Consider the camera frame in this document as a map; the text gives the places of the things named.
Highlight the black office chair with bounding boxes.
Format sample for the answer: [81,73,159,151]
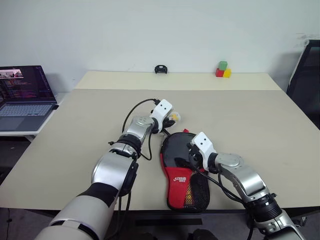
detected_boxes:
[286,39,320,126]

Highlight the small black ring-shaped object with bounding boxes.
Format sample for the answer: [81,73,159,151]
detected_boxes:
[154,64,169,75]

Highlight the white side table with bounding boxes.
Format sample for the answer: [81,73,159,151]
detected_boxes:
[0,92,66,143]

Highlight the black red paddle case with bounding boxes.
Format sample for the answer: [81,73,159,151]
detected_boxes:
[159,128,211,214]

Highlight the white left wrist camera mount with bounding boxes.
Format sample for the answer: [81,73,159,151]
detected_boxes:
[149,99,174,126]

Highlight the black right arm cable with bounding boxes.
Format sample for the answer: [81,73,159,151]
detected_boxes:
[191,163,256,240]

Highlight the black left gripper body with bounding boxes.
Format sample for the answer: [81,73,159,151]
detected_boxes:
[161,115,174,131]

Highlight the dark blue open laptop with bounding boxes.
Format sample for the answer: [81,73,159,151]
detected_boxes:
[0,65,59,133]

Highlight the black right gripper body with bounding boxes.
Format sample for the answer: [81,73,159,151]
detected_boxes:
[186,142,205,173]

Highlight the dark rounded shape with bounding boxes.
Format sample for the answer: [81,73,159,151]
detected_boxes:
[188,228,220,240]

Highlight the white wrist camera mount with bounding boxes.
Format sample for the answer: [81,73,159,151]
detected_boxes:
[149,99,174,126]
[191,131,218,174]

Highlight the black table frame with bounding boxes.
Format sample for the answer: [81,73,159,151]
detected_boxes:
[113,209,251,227]

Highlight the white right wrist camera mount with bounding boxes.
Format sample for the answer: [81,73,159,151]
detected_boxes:
[191,131,218,174]

